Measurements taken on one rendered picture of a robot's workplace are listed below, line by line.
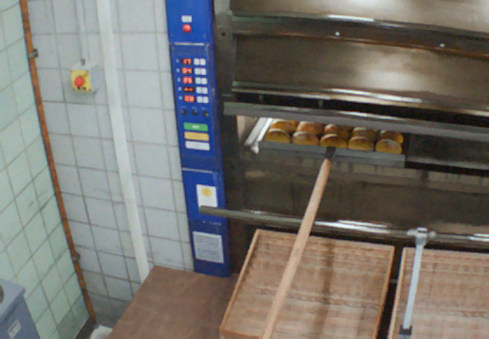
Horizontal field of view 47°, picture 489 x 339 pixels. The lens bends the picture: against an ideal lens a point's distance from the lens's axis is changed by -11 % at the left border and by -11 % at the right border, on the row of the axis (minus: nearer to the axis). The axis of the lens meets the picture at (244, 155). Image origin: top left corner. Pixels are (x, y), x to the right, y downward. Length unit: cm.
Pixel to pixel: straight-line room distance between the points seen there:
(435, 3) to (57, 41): 145
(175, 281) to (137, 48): 100
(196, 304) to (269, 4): 122
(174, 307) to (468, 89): 143
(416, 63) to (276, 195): 75
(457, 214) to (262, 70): 89
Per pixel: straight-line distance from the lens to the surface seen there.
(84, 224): 285
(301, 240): 179
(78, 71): 235
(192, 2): 209
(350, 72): 205
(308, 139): 226
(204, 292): 256
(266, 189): 234
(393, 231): 188
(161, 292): 259
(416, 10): 195
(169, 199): 252
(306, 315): 242
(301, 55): 208
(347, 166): 221
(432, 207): 228
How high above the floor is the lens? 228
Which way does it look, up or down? 29 degrees down
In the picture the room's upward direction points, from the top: 3 degrees counter-clockwise
